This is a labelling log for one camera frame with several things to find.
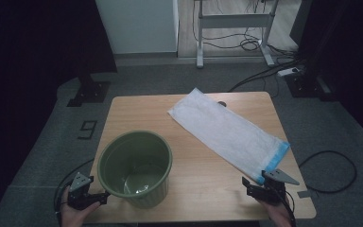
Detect person's left hand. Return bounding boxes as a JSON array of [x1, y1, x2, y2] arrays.
[[60, 186, 102, 227]]

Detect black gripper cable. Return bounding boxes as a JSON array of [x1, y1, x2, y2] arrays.
[[53, 158, 95, 223], [275, 185, 298, 227]]

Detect green plastic bin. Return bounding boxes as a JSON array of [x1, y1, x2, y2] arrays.
[[96, 130, 174, 209]]

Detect thick black floor cables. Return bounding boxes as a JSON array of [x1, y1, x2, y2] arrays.
[[228, 58, 304, 94]]

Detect white metal desk frame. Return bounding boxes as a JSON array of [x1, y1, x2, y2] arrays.
[[194, 0, 280, 69]]

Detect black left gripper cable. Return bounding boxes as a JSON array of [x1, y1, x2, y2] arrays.
[[53, 158, 95, 223]]

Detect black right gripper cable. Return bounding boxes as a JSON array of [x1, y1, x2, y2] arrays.
[[275, 185, 298, 227]]

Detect black stand base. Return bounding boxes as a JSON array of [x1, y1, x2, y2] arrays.
[[285, 73, 338, 102], [67, 73, 112, 108]]

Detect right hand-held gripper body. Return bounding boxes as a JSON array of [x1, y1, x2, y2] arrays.
[[247, 168, 301, 206]]

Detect black looped floor cable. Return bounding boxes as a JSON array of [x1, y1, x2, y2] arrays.
[[298, 149, 358, 194]]

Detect black curtain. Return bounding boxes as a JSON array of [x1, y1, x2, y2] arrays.
[[291, 0, 363, 149], [0, 0, 118, 221]]

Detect white power strip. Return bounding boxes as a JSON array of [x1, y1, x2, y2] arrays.
[[276, 66, 302, 78]]

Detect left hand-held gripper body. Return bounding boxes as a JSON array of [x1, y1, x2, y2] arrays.
[[66, 171, 100, 211]]

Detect person's right hand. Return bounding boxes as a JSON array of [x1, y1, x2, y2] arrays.
[[259, 197, 293, 227]]

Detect thin black coiled cables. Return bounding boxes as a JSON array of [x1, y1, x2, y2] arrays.
[[191, 0, 297, 53]]

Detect white cabinet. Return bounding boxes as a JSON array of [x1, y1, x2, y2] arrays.
[[95, 0, 180, 55]]

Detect white plastic bag blue band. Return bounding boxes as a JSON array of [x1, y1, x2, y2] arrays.
[[166, 87, 291, 185]]

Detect grey tape piece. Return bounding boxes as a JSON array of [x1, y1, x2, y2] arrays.
[[297, 189, 312, 200]]

